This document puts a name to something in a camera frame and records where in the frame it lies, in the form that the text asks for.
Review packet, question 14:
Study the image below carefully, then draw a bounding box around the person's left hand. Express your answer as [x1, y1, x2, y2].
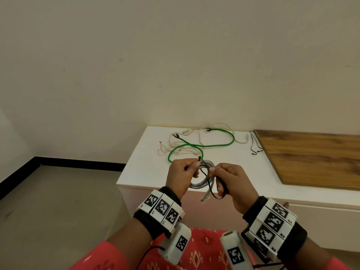
[165, 157, 202, 200]

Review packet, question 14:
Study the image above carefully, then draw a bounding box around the person's right hand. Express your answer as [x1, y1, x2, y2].
[208, 163, 260, 215]

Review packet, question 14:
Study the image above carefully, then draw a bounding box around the grey network cable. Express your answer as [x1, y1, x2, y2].
[189, 159, 216, 204]

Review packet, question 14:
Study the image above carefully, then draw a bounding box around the beige cable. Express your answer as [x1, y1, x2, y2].
[157, 123, 249, 156]

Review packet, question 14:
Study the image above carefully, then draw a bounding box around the green network cable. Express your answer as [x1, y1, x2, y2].
[168, 128, 236, 164]

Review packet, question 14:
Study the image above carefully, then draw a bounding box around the person's left forearm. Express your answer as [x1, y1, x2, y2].
[69, 217, 154, 270]

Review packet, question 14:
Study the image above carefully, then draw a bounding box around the person's right forearm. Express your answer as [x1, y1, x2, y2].
[281, 236, 352, 270]

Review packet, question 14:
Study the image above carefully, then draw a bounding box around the black wristband with marker tags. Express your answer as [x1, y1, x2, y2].
[133, 186, 186, 240]
[242, 196, 308, 263]

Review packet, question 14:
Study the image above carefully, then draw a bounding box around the white low table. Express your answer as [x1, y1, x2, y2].
[116, 126, 360, 252]

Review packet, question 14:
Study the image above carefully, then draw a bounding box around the white marker cube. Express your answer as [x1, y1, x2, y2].
[220, 230, 255, 270]

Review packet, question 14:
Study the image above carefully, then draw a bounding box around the wooden board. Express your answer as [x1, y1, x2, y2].
[254, 129, 360, 192]

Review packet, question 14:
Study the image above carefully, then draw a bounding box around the black baseboard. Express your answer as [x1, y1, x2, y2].
[0, 156, 126, 201]

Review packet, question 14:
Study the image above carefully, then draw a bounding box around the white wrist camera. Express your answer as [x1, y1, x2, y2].
[158, 223, 192, 265]

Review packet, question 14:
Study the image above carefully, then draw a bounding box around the black camera cable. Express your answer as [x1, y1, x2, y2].
[135, 246, 165, 270]
[253, 261, 285, 270]

